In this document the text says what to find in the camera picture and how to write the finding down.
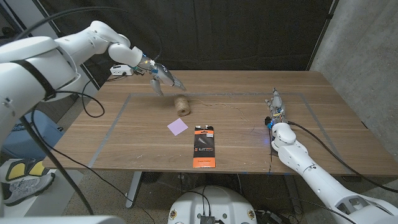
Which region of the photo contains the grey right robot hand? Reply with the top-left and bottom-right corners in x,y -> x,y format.
264,87 -> 289,126

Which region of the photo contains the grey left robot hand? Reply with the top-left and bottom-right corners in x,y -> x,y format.
136,55 -> 187,97

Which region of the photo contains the brown twine spool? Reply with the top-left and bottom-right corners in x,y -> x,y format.
173,95 -> 256,134

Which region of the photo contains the purple sticky note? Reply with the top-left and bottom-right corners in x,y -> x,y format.
167,118 -> 190,137

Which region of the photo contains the orange black retail package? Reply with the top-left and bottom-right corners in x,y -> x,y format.
192,125 -> 216,169

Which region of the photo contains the white power strip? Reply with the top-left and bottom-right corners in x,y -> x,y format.
109,64 -> 135,77

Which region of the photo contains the black backdrop curtain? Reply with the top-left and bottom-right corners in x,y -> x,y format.
37,0 -> 335,72

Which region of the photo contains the grey table leg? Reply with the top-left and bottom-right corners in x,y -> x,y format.
283,174 -> 304,215
125,170 -> 144,209

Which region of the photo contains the floor power strip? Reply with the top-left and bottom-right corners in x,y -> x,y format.
255,210 -> 284,224

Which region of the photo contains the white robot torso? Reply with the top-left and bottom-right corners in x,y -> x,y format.
167,185 -> 258,224

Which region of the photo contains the blue bag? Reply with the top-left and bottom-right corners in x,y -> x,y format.
0,110 -> 65,159

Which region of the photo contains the yellow black shoe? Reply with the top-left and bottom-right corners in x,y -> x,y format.
5,158 -> 46,182

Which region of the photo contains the grey sneaker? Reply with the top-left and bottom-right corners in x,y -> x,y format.
1,172 -> 56,207

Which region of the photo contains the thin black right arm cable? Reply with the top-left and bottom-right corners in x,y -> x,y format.
267,124 -> 274,175

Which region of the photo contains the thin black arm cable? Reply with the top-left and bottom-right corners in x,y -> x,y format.
30,74 -> 156,224
267,124 -> 274,175

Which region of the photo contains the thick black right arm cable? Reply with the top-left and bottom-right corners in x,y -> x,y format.
287,120 -> 398,194

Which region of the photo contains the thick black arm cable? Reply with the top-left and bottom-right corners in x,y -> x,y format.
287,120 -> 398,194
12,6 -> 164,216

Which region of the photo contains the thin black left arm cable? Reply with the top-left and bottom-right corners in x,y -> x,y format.
30,74 -> 156,224

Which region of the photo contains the black torso cable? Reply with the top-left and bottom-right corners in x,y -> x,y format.
182,185 -> 212,217

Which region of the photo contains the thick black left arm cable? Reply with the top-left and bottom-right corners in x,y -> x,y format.
12,6 -> 164,216

